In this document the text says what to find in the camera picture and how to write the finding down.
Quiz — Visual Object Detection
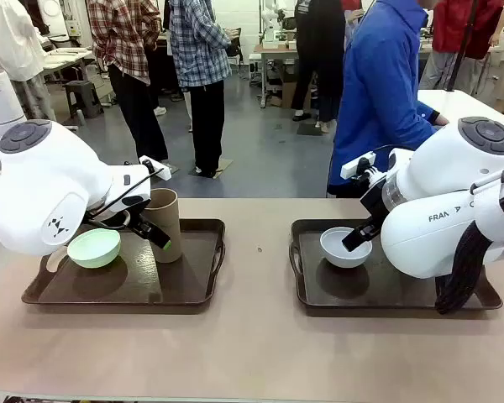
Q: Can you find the tall brown cup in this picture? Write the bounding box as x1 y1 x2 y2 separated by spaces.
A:
144 188 182 264

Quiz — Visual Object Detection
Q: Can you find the black plastic stool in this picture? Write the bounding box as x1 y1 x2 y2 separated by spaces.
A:
64 80 105 119

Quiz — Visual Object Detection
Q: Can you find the black tripod pole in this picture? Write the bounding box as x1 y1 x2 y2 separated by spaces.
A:
444 0 479 92

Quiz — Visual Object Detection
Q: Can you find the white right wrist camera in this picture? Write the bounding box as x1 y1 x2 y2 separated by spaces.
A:
340 151 377 178

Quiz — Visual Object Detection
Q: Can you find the person in red jacket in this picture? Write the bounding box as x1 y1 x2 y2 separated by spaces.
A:
418 0 504 97

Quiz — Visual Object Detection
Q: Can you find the dark brown serving tray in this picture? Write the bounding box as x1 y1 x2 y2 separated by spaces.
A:
289 217 504 317
21 217 228 306

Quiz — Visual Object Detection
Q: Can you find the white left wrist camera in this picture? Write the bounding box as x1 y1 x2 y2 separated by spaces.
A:
139 156 172 181

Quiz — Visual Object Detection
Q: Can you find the white cluttered background table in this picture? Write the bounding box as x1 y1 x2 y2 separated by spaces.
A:
36 45 96 81

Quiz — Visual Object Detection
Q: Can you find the light green bowl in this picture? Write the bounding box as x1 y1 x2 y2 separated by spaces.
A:
66 228 122 269

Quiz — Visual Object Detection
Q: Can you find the person in red plaid shirt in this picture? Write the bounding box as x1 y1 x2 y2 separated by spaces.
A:
85 0 170 165

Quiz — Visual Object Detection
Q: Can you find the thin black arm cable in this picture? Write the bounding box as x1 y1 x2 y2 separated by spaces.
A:
86 167 167 219

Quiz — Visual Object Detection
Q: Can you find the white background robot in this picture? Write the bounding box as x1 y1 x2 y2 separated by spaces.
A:
259 0 287 44

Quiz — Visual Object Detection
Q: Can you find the black braided cable bundle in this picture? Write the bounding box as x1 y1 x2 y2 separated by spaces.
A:
434 170 504 316

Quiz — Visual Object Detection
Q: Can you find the white bowl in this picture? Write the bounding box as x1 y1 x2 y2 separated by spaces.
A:
319 226 373 270

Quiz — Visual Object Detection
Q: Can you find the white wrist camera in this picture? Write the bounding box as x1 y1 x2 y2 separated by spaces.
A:
340 151 377 178
139 156 172 181

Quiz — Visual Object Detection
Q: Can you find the person's right forearm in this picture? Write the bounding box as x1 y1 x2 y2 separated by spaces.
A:
396 98 442 139

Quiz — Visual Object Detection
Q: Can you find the person in blue plaid shirt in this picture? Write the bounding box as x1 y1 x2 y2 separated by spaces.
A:
166 0 233 178

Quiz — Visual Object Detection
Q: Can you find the person in black clothes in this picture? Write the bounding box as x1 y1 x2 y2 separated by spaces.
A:
292 0 346 123

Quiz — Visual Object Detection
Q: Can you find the white side table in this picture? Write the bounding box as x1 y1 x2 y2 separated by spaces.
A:
417 88 504 139

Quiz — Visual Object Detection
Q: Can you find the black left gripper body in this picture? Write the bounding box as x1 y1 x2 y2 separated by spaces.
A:
123 207 155 237

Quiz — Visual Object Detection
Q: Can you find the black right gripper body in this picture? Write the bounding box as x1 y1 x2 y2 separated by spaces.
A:
359 178 391 231

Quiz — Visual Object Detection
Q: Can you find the grey background workbench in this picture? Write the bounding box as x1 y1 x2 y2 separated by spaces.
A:
251 40 300 111

